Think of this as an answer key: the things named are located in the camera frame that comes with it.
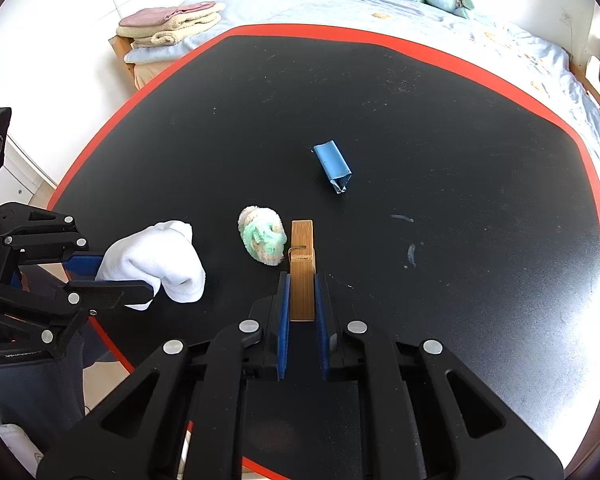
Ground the wooden clothespin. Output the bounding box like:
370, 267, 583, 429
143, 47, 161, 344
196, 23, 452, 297
288, 220, 315, 322

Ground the green white yarn ball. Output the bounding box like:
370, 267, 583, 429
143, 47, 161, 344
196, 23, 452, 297
237, 206, 287, 266

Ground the white sock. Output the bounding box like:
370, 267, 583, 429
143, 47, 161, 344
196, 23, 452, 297
95, 220, 206, 304

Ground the blue metal clip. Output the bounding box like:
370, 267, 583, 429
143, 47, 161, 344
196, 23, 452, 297
312, 140, 352, 194

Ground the red table with black top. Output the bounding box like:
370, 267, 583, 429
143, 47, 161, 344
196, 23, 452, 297
50, 24, 600, 463

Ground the folded towels stack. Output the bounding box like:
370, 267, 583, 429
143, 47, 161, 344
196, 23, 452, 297
116, 1, 224, 48

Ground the bed with blue sheet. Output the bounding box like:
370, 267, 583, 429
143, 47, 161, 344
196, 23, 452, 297
125, 0, 600, 159

